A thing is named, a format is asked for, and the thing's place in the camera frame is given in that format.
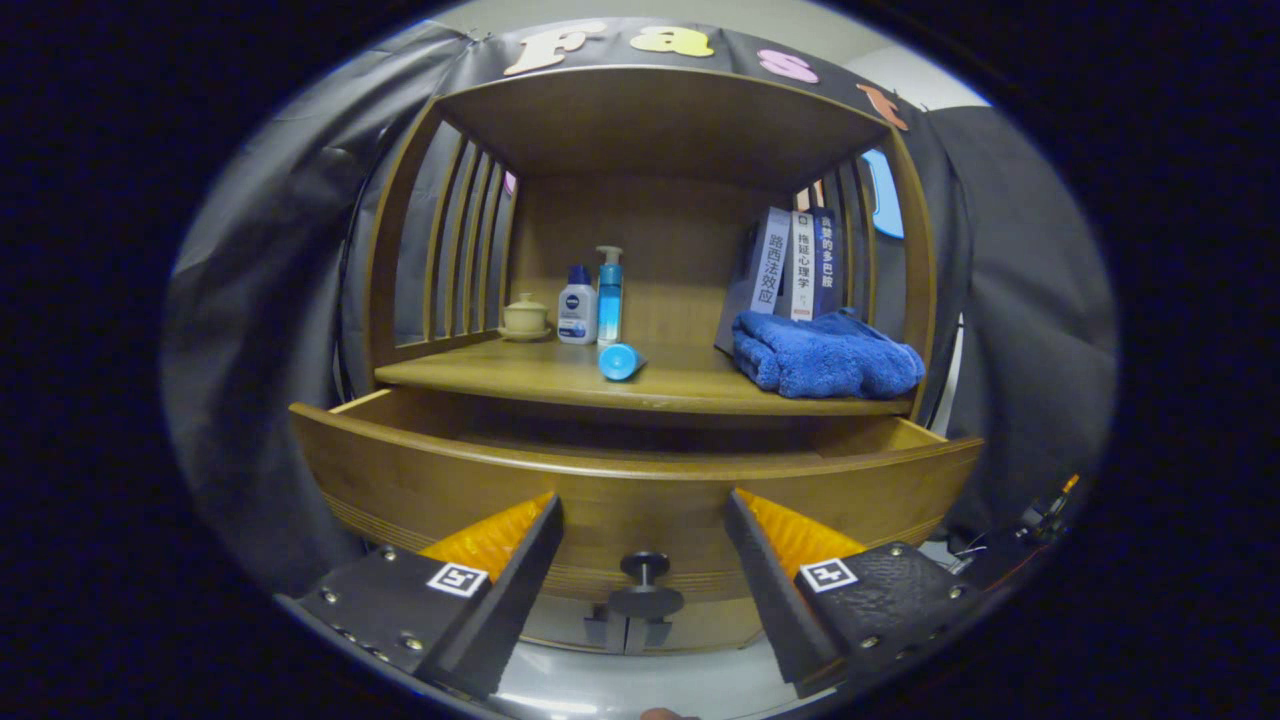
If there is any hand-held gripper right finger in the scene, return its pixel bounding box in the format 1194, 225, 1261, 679
722, 488, 991, 699

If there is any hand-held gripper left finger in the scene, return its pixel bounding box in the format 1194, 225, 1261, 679
297, 492, 566, 701

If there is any wooden drawer with black knob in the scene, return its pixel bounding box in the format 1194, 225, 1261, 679
288, 387, 986, 623

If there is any blue cosmetic tube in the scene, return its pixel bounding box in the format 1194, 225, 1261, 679
598, 343, 648, 382

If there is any wooden countertop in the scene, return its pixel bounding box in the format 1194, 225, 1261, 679
373, 335, 916, 418

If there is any wooden cabinet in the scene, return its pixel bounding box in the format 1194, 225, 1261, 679
340, 65, 941, 656

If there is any blue folded towel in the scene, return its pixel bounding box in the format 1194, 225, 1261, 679
731, 308, 927, 400

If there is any black and orange device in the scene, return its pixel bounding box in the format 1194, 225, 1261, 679
960, 473, 1083, 591

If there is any beige lidded teacup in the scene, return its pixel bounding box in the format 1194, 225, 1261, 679
497, 292, 553, 342

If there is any white lotion bottle blue cap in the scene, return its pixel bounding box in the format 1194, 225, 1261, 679
557, 264, 599, 346

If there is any blue pump bottle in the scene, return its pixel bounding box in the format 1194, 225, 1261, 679
595, 246, 625, 346

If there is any white book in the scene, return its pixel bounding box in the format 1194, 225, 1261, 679
788, 210, 816, 323

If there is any grey book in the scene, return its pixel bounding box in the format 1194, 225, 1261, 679
714, 206, 793, 356

